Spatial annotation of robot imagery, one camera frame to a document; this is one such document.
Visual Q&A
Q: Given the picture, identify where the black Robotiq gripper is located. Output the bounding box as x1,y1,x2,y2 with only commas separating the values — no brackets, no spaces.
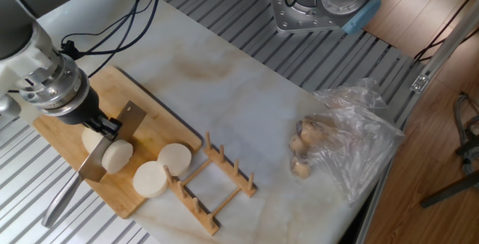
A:
55,88,123,142

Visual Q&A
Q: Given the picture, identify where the steel cleaver knife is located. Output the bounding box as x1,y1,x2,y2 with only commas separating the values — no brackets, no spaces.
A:
40,100,147,229

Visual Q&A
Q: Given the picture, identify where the round white radish slice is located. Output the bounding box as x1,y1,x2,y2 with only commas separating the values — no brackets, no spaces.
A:
101,138,135,175
132,160,170,199
156,142,193,177

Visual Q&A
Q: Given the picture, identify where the wooden cutting board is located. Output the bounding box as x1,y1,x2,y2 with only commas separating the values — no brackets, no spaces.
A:
32,66,203,219

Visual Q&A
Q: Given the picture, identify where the wooden peg rack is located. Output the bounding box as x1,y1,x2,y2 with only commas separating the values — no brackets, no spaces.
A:
163,130,258,237

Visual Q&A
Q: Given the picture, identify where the white marble slab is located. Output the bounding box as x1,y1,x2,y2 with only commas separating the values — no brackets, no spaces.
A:
0,0,397,244

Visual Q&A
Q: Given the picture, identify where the clear plastic bag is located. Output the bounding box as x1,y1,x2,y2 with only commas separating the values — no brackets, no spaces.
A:
290,77,407,204

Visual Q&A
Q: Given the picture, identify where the black stand leg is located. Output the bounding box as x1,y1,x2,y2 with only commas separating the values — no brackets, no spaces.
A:
418,168,479,210

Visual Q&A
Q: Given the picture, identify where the black cable with clip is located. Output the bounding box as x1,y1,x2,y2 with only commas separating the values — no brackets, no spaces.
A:
59,0,150,61

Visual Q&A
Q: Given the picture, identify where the black cable with metal plug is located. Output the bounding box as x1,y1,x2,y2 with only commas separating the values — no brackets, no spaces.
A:
86,0,162,79

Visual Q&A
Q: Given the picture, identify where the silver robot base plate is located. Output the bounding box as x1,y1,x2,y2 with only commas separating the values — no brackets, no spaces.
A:
267,0,351,34

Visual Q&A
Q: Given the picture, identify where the silver corner bracket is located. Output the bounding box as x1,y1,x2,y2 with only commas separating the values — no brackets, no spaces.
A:
410,73,430,94

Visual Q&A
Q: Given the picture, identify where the aluminium frame rail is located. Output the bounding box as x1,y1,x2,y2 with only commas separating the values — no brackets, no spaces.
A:
353,0,479,244

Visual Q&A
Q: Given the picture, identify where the grey cable bundle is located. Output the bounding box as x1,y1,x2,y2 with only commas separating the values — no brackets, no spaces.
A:
452,92,479,176

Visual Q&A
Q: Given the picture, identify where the black floor cable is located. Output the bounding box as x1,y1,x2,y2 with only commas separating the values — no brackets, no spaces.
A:
413,0,479,64

